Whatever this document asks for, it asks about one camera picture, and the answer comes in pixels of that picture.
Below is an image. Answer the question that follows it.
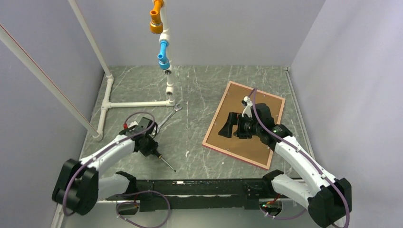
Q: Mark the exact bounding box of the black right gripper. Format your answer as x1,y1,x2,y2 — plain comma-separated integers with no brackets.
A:
218,112,261,139

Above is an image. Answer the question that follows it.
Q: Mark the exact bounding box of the yellow black screwdriver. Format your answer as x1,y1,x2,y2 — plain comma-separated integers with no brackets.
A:
153,150,176,172

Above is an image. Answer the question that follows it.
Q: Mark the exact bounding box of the pink wooden photo frame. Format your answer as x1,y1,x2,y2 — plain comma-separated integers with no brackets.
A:
202,81,274,170

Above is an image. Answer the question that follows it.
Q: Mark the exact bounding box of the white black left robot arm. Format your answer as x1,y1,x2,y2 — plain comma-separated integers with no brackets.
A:
51,117,158,216

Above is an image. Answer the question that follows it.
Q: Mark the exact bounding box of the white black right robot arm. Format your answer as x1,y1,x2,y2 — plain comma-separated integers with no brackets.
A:
218,103,352,228

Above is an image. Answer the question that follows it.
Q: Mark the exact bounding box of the silver combination wrench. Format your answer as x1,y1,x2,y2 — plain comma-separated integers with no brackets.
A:
152,104,182,136

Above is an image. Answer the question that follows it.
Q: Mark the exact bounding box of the white PVC pipe stand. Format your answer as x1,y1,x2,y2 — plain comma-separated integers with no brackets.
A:
69,0,178,142

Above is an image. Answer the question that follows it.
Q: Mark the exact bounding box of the blue pipe fitting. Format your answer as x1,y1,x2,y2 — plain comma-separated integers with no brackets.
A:
157,40,170,70

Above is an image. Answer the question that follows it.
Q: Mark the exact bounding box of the orange pipe fitting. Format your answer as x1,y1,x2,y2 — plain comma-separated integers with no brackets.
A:
150,0,164,34

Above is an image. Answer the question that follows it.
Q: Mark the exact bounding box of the white diagonal pole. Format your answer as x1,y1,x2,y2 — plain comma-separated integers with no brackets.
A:
0,25,102,139

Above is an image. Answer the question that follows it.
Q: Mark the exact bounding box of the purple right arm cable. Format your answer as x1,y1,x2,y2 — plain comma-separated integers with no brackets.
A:
247,88,351,228

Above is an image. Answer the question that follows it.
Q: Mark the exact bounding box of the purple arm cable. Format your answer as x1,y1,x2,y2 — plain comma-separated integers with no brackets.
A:
247,88,351,228
62,112,172,228

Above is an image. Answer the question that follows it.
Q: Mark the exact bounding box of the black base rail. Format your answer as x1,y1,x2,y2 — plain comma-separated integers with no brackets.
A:
107,178,280,212

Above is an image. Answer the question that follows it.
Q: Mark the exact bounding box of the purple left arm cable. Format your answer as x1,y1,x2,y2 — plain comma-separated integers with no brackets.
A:
62,112,172,228

